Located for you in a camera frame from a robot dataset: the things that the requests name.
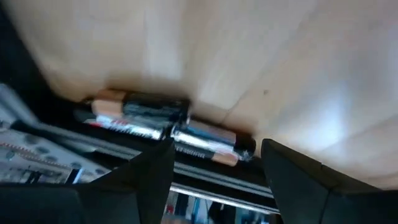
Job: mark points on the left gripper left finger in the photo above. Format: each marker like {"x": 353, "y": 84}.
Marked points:
{"x": 93, "y": 205}

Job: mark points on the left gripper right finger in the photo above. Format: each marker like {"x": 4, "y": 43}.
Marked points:
{"x": 326, "y": 202}

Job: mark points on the black copper Duracell battery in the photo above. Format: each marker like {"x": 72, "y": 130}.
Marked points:
{"x": 149, "y": 107}
{"x": 202, "y": 154}

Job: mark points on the silver metal bracket plate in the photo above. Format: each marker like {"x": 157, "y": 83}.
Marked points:
{"x": 37, "y": 155}

